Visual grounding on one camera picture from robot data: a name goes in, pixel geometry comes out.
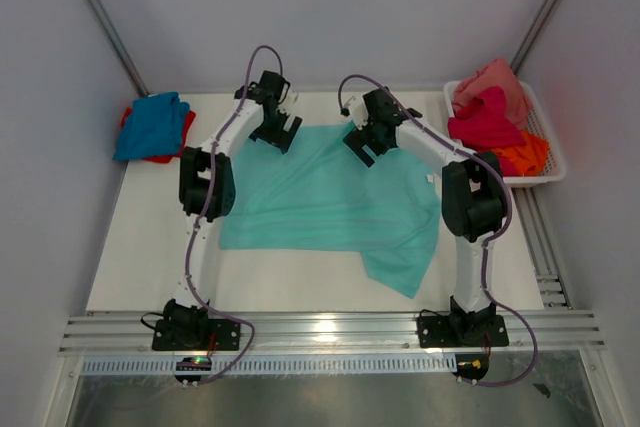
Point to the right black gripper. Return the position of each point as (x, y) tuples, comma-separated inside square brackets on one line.
[(356, 140)]

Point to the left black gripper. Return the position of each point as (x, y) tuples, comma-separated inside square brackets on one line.
[(280, 137)]

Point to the teal t shirt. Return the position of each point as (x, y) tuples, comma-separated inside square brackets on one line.
[(320, 196)]

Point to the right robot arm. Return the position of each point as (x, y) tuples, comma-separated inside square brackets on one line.
[(475, 204)]

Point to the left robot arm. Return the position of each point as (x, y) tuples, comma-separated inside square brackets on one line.
[(207, 192)]

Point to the blue folded t shirt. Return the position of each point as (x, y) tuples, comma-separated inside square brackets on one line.
[(153, 129)]

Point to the magenta t shirt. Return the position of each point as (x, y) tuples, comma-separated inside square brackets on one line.
[(482, 125)]

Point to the red folded t shirt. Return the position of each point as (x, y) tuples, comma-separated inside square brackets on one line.
[(164, 159)]

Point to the salmon pink t shirt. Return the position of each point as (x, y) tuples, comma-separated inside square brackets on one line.
[(496, 73)]

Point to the orange t shirt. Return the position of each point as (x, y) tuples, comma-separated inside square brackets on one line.
[(527, 160)]

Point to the left black controller board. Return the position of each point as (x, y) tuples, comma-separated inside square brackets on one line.
[(192, 369)]

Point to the black controller board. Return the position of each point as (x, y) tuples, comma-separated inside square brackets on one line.
[(471, 367), (192, 369)]

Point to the right black controller board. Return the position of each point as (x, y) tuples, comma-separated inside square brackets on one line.
[(471, 367)]

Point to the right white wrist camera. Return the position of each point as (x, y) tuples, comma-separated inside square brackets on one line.
[(355, 109)]

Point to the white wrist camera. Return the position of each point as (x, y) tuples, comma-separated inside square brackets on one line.
[(288, 101), (355, 109)]

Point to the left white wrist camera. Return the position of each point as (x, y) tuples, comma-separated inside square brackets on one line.
[(288, 101)]

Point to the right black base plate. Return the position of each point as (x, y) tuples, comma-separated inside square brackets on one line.
[(439, 330)]

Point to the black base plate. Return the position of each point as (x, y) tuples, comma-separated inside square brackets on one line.
[(439, 330), (209, 335)]

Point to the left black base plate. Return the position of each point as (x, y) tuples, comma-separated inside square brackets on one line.
[(209, 335)]

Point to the white slotted cable duct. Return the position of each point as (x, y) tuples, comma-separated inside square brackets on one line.
[(298, 364)]

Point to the aluminium front rail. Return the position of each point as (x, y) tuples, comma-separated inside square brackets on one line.
[(322, 333)]

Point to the left corner frame post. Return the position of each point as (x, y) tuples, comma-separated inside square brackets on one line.
[(109, 30)]

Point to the corner frame post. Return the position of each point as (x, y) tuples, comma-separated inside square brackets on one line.
[(541, 19), (109, 30)]

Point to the right corner frame post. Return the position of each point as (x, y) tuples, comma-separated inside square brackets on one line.
[(541, 19)]

